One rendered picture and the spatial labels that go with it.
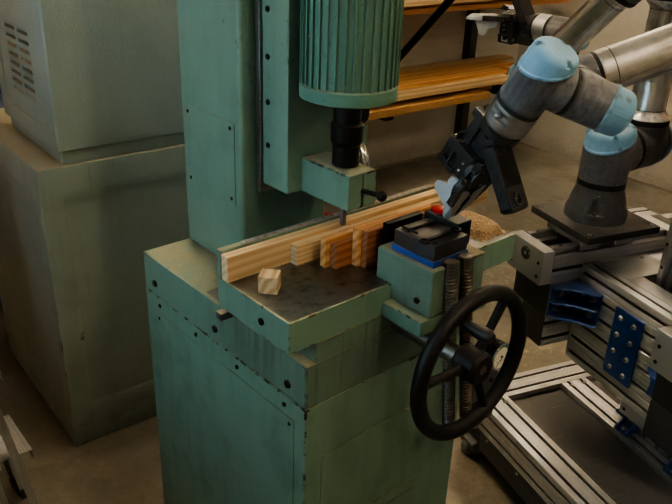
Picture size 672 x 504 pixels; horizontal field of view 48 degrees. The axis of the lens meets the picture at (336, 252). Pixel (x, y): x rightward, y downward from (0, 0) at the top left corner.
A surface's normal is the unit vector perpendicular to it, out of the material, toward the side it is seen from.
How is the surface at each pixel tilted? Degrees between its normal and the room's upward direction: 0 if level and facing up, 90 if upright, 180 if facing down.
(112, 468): 0
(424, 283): 90
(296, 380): 90
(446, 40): 90
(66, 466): 0
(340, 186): 90
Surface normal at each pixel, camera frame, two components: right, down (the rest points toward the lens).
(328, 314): 0.65, 0.35
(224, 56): -0.75, 0.26
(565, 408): 0.04, -0.90
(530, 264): -0.92, 0.14
